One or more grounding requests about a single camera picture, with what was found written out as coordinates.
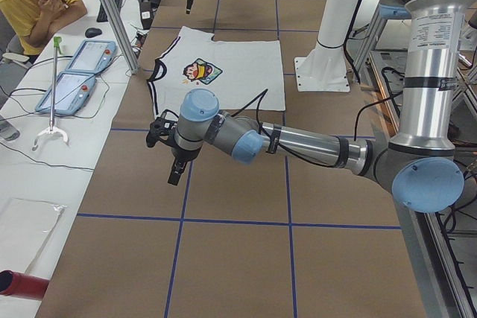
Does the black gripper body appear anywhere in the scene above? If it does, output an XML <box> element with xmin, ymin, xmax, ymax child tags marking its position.
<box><xmin>171</xmin><ymin>144</ymin><xmax>200</xmax><ymax>170</ymax></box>

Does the grey cartoon print t-shirt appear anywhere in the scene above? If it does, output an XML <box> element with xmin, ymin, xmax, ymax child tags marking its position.
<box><xmin>148</xmin><ymin>27</ymin><xmax>285</xmax><ymax>116</ymax></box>

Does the black keyboard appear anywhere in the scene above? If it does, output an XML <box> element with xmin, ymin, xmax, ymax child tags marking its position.
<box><xmin>96</xmin><ymin>0</ymin><xmax>125</xmax><ymax>23</ymax></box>

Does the black computer mouse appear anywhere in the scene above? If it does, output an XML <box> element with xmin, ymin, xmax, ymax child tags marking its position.
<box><xmin>84</xmin><ymin>28</ymin><xmax>102</xmax><ymax>38</ymax></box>

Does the upper blue teach pendant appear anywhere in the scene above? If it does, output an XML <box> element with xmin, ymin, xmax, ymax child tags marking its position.
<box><xmin>66</xmin><ymin>39</ymin><xmax>116</xmax><ymax>74</ymax></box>

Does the blue teach pendant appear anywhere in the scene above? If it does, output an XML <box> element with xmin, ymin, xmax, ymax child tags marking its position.
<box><xmin>54</xmin><ymin>71</ymin><xmax>96</xmax><ymax>116</ymax></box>
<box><xmin>66</xmin><ymin>39</ymin><xmax>116</xmax><ymax>74</ymax></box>

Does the lower blue teach pendant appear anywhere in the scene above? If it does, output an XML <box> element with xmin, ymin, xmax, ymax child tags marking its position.
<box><xmin>54</xmin><ymin>71</ymin><xmax>96</xmax><ymax>116</ymax></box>

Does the reacher grabber tool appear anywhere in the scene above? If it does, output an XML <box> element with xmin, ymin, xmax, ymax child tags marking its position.
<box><xmin>32</xmin><ymin>36</ymin><xmax>69</xmax><ymax>151</ymax></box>

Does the person in yellow shirt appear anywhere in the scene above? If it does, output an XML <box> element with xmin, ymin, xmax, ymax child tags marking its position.
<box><xmin>1</xmin><ymin>0</ymin><xmax>87</xmax><ymax>57</ymax></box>

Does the clear plastic bag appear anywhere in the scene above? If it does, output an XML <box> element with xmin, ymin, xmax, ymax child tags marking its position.
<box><xmin>1</xmin><ymin>198</ymin><xmax>66</xmax><ymax>273</ymax></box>

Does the red cylinder tube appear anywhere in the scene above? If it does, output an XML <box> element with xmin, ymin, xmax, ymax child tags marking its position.
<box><xmin>1</xmin><ymin>270</ymin><xmax>50</xmax><ymax>300</ymax></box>

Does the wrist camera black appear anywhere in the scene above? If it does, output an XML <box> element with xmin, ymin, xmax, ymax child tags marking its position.
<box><xmin>145</xmin><ymin>117</ymin><xmax>177</xmax><ymax>147</ymax></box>

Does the aluminium frame post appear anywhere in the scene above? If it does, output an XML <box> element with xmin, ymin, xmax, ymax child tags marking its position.
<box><xmin>100</xmin><ymin>0</ymin><xmax>139</xmax><ymax>74</ymax></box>

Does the white camera stand post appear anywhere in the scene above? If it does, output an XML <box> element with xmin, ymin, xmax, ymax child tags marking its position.
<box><xmin>294</xmin><ymin>0</ymin><xmax>359</xmax><ymax>92</ymax></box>

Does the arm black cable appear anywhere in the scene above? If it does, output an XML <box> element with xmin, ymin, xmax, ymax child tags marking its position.
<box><xmin>159</xmin><ymin>88</ymin><xmax>405</xmax><ymax>166</ymax></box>

